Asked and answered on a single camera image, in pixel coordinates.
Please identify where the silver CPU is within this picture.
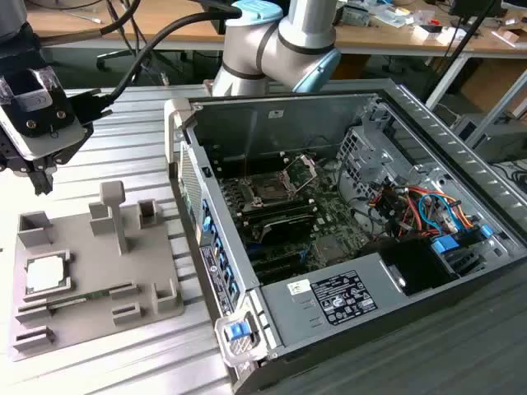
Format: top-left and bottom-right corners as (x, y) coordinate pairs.
(25, 258), (69, 294)

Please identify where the CPU socket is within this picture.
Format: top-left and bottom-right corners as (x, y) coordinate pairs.
(241, 174), (298, 207)

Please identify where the RAM slot with white clips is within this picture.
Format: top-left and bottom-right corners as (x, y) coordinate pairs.
(237, 200), (317, 214)
(243, 209), (321, 225)

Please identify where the grey parts rack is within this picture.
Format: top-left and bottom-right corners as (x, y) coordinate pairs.
(7, 180), (185, 363)

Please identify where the black office chair base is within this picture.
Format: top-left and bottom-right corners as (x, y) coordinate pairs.
(96, 49), (187, 74)

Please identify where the green RAM stick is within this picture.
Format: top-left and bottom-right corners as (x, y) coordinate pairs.
(47, 287), (116, 309)

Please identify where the open grey PC case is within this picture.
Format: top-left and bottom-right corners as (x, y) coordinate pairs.
(163, 77), (527, 395)

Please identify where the grey power supply with label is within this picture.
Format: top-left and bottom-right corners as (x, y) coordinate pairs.
(259, 251), (413, 351)

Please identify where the dark green motherboard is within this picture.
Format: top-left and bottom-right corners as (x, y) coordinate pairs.
(217, 162), (374, 287)

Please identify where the grey chipset heatsink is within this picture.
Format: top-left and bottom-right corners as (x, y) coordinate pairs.
(315, 235), (347, 265)

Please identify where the perforated metal drive cage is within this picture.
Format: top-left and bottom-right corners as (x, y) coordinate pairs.
(336, 125), (408, 199)

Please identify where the long wooden desk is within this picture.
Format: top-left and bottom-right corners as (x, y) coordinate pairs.
(24, 0), (527, 59)

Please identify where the black plastic shroud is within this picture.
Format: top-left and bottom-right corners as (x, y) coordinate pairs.
(376, 238), (460, 298)

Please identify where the blue disk carrier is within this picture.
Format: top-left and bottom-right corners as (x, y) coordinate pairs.
(431, 234), (463, 258)

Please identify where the grey computer on floor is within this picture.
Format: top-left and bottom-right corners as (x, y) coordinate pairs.
(450, 113), (527, 166)

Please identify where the wrist camera on silver plate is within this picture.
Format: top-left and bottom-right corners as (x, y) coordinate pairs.
(0, 67), (95, 162)

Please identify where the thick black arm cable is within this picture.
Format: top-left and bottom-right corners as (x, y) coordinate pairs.
(68, 6), (244, 124)

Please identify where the metal socket cover frame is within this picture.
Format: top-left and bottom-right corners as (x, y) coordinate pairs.
(279, 152), (320, 194)

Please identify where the red yellow black wire bundle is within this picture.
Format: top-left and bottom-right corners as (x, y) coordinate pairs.
(369, 184), (413, 240)

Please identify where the blue wire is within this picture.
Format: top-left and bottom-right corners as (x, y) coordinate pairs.
(418, 192), (459, 236)

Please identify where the orange wire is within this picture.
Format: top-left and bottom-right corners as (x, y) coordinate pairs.
(406, 187), (475, 228)

